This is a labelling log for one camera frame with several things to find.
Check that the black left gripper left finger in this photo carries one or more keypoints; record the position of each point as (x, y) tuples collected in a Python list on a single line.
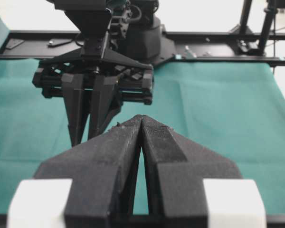
[(103, 170)]

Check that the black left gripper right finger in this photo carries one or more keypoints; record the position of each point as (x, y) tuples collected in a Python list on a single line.
[(175, 167)]

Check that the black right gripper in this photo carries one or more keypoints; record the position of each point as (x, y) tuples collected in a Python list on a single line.
[(98, 66)]

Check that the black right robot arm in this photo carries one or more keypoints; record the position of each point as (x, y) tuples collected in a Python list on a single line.
[(123, 41)]

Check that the green table mat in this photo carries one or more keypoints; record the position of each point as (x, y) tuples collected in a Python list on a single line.
[(235, 109)]

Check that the black tripod stand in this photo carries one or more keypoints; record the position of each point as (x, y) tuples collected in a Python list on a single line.
[(253, 44)]

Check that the black aluminium frame rail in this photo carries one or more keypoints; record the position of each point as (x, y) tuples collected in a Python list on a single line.
[(178, 46)]

